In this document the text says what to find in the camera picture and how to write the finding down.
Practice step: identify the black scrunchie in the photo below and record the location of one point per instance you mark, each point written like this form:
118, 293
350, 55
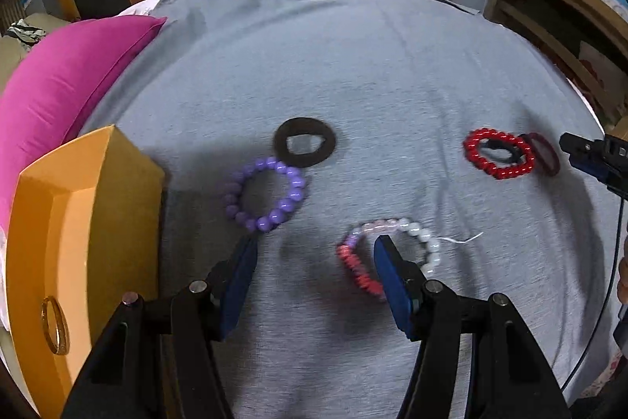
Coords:
279, 149

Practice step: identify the black white patterned cloth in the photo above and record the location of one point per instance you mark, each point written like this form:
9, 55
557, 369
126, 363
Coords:
24, 31

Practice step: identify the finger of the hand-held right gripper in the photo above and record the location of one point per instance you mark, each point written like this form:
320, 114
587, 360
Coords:
591, 163

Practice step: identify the orange cardboard box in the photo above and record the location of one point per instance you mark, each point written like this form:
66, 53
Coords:
98, 183

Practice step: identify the gold bangle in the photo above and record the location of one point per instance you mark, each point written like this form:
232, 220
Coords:
65, 340

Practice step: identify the white thread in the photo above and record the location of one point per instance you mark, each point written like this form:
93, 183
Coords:
461, 240

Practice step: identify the beige leather sofa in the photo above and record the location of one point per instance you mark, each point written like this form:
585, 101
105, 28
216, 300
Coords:
12, 60

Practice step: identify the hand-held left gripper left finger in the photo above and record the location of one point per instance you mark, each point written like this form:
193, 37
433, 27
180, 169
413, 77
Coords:
239, 289

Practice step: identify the magenta pillow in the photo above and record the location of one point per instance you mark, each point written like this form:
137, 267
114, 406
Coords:
59, 90

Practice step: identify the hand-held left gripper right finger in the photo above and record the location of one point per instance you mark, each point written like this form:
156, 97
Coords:
392, 289

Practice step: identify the grey cloth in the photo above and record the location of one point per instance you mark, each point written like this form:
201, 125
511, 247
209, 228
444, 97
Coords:
368, 80

